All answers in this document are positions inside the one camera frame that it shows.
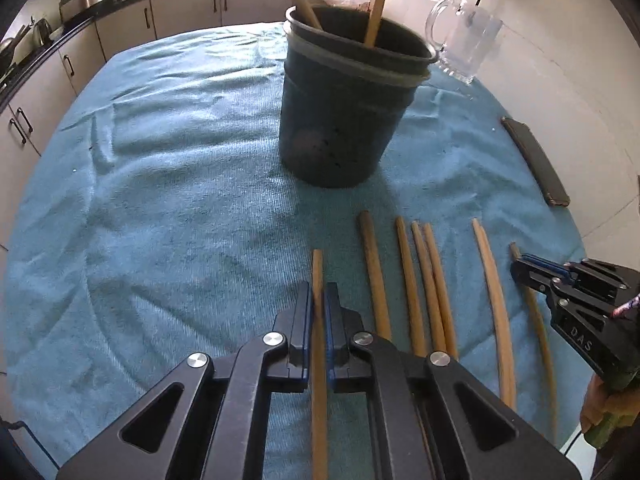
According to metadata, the person's right hand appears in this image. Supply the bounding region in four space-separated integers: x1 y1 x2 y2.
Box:
580 374 626 429

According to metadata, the black wok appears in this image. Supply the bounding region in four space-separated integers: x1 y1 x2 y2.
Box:
0 25 32 78

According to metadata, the black kitchen countertop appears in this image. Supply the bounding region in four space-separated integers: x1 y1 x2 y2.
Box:
0 0 321 108

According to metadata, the dark round utensil holder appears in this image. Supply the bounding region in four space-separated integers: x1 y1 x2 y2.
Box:
278 5 440 190

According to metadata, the dark smartphone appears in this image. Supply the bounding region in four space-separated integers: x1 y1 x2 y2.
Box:
501 116 571 208

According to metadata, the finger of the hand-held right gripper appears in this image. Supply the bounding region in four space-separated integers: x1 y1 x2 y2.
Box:
537 257 632 294
510 256 563 306

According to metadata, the blue tablecloth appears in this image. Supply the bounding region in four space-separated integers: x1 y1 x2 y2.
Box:
0 20 589 480

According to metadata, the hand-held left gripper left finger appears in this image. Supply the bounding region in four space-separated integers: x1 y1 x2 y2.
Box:
55 281 314 480

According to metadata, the metal kettle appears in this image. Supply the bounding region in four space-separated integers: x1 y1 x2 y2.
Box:
31 17 54 47

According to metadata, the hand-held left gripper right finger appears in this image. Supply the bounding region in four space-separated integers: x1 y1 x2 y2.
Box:
324 282 583 480

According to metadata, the clear glass mug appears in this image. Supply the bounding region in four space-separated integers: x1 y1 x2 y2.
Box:
425 0 504 86

